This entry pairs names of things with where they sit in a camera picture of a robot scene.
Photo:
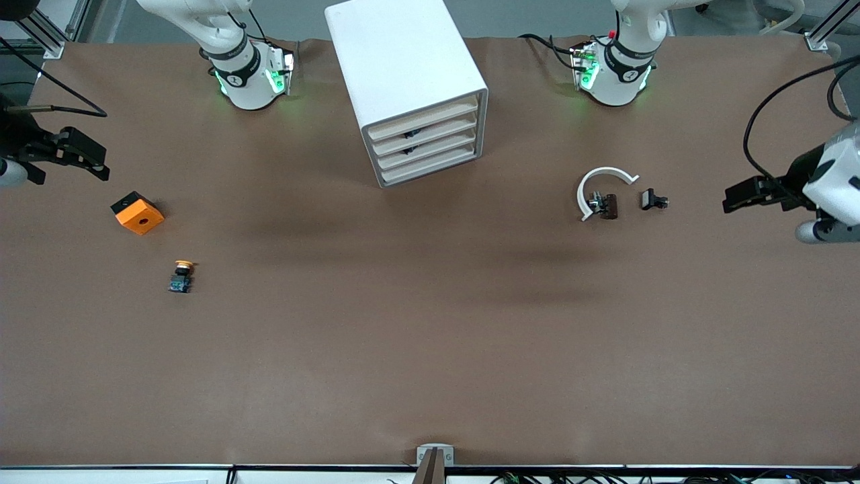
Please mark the white curved plastic clamp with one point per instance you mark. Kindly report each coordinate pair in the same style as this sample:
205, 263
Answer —
580, 195

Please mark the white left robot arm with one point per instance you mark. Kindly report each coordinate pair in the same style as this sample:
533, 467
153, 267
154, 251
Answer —
621, 91

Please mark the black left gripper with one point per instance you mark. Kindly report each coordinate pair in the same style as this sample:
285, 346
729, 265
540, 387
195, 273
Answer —
797, 175

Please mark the black table edge strip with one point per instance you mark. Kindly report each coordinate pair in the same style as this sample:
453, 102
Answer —
134, 466

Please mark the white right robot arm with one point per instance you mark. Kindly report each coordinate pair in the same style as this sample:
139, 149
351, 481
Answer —
245, 87

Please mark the brown camera post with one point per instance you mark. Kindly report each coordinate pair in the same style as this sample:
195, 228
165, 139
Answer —
430, 474

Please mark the orange box with hole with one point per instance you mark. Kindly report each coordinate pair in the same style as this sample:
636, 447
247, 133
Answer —
141, 218

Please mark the brown cylinder part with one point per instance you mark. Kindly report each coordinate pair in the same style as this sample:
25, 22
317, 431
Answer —
611, 206

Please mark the grey metal bracket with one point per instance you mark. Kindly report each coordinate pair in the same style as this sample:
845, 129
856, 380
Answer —
424, 452

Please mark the yellow mushroom push button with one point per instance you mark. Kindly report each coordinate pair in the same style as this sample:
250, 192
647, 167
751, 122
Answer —
180, 279

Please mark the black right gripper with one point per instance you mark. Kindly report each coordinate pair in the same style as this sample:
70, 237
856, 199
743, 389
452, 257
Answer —
19, 140

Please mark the small black clip part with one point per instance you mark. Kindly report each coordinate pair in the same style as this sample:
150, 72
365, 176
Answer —
649, 199

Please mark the aluminium frame extrusion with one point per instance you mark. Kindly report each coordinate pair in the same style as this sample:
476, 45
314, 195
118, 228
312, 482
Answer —
821, 37
44, 40

